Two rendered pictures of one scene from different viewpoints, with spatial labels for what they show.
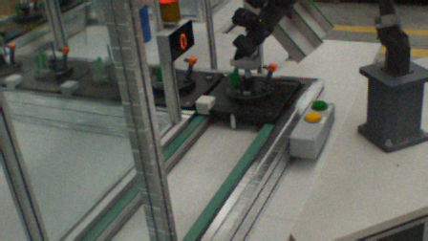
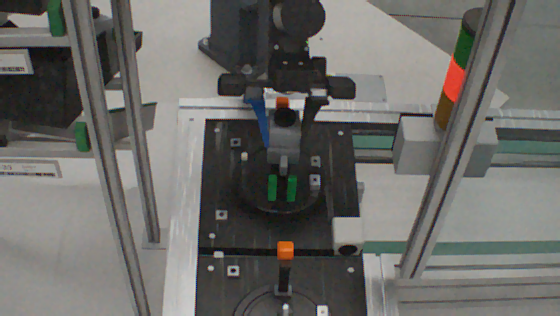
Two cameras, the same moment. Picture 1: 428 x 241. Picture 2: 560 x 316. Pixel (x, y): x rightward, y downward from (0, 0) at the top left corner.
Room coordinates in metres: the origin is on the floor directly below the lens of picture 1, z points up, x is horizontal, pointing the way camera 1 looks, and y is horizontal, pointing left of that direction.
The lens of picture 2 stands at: (1.83, 0.46, 1.90)
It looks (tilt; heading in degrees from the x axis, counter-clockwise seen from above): 52 degrees down; 238
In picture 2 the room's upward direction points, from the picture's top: 4 degrees clockwise
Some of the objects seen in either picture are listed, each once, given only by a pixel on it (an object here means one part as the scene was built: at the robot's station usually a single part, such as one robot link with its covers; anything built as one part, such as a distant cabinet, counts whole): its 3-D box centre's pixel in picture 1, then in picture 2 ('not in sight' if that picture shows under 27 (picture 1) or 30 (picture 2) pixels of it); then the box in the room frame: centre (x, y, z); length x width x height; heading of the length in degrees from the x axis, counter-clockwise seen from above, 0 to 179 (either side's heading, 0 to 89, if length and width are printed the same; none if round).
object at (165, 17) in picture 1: (169, 10); (459, 105); (1.35, 0.08, 1.28); 0.05 x 0.05 x 0.05
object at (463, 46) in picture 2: not in sight; (479, 43); (1.35, 0.08, 1.38); 0.05 x 0.05 x 0.05
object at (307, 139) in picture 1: (312, 128); (325, 97); (1.29, -0.27, 0.93); 0.21 x 0.07 x 0.06; 152
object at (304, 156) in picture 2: (249, 91); (280, 178); (1.46, -0.12, 0.98); 0.14 x 0.14 x 0.02
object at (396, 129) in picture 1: (395, 103); (248, 11); (1.32, -0.50, 0.96); 0.15 x 0.15 x 0.20; 17
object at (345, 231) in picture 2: (205, 105); (346, 236); (1.42, 0.02, 0.97); 0.05 x 0.05 x 0.04; 62
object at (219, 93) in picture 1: (249, 97); (279, 185); (1.46, -0.12, 0.96); 0.24 x 0.24 x 0.02; 62
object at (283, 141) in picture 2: (243, 54); (284, 136); (1.47, -0.11, 1.09); 0.08 x 0.04 x 0.07; 63
